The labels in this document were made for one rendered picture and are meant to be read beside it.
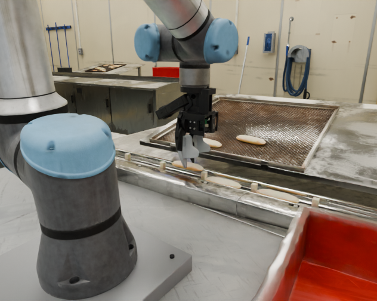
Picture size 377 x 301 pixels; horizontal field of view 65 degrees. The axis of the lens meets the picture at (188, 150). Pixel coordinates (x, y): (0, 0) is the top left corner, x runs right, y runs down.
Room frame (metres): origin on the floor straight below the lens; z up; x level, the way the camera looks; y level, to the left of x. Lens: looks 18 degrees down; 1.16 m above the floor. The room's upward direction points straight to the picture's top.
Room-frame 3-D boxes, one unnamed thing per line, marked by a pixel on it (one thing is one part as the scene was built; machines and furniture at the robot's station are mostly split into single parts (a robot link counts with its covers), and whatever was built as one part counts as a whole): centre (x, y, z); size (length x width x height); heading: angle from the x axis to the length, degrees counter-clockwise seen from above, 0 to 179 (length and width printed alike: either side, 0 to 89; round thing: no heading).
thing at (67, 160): (0.40, 0.17, 1.01); 0.13 x 0.12 x 0.14; 44
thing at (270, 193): (0.63, -0.21, 0.86); 0.10 x 0.04 x 0.01; 56
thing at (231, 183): (0.70, -0.09, 0.86); 0.10 x 0.04 x 0.01; 56
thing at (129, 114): (4.79, 1.29, 0.51); 3.00 x 1.26 x 1.03; 56
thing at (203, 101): (0.75, -0.02, 1.03); 0.09 x 0.08 x 0.12; 56
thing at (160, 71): (4.58, 0.23, 0.94); 0.51 x 0.36 x 0.13; 60
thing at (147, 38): (0.67, 0.05, 1.19); 0.11 x 0.11 x 0.08; 44
